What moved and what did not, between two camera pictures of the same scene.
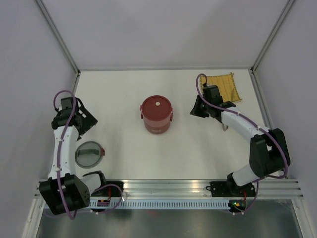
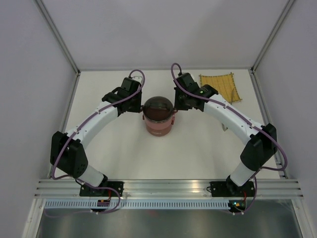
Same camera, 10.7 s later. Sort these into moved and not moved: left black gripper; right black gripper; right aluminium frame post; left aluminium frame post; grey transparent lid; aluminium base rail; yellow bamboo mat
Moved: grey transparent lid; right black gripper; left black gripper
Not moved: right aluminium frame post; left aluminium frame post; aluminium base rail; yellow bamboo mat
